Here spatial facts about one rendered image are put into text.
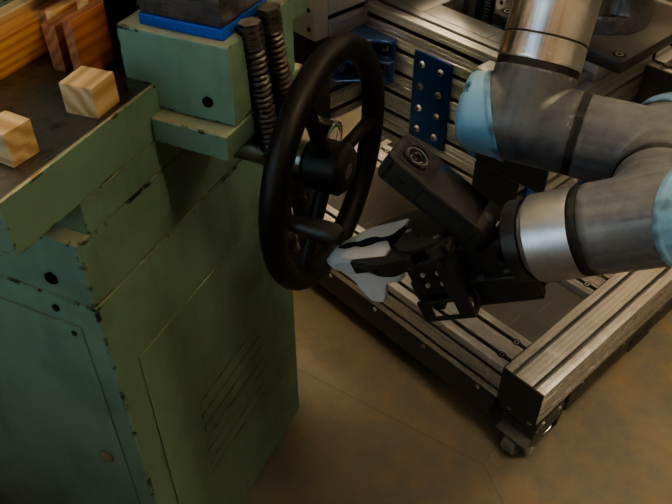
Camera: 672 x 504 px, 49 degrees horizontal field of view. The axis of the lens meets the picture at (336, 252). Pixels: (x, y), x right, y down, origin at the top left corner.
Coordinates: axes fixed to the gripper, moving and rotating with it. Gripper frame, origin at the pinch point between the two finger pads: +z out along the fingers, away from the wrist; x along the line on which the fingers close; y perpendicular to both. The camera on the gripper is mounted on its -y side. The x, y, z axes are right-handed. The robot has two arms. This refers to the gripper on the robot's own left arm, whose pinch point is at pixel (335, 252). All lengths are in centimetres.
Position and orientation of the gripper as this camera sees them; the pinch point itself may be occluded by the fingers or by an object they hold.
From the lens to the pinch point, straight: 73.6
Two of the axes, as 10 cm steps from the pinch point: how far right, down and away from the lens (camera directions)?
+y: 4.5, 8.0, 3.9
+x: 4.3, -5.8, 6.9
